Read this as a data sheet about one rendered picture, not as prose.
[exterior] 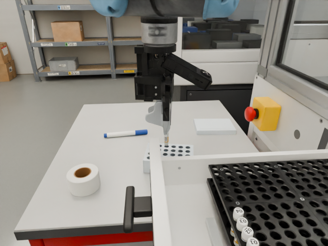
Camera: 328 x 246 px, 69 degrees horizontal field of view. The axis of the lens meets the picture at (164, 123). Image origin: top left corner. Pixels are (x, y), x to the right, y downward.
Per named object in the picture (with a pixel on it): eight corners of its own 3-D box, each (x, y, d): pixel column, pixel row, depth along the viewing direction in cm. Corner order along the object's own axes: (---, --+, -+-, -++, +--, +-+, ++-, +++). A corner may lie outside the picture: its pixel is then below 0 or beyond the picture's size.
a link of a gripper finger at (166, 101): (163, 115, 58) (163, 80, 54) (170, 115, 58) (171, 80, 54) (160, 123, 54) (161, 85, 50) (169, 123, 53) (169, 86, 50)
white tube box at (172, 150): (143, 172, 60) (142, 160, 59) (148, 153, 68) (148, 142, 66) (192, 175, 59) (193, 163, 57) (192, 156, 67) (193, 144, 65)
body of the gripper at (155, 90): (141, 91, 60) (139, 41, 54) (175, 92, 59) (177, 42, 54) (135, 103, 53) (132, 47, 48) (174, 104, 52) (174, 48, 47)
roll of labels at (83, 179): (100, 174, 60) (97, 161, 58) (101, 193, 54) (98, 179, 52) (70, 179, 58) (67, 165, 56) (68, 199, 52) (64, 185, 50)
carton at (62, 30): (53, 42, 361) (50, 22, 348) (59, 39, 389) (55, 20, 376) (81, 42, 366) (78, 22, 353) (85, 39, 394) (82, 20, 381)
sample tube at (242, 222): (231, 241, 31) (235, 216, 29) (240, 241, 31) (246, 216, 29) (234, 250, 30) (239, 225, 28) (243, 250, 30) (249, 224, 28)
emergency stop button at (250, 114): (247, 124, 63) (250, 110, 61) (242, 117, 67) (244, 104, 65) (258, 123, 63) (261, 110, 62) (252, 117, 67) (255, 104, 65)
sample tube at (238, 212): (228, 231, 33) (232, 207, 30) (236, 231, 33) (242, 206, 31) (230, 239, 32) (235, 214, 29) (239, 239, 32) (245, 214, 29)
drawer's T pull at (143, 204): (123, 235, 28) (122, 228, 28) (126, 191, 35) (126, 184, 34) (153, 234, 29) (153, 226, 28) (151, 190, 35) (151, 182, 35)
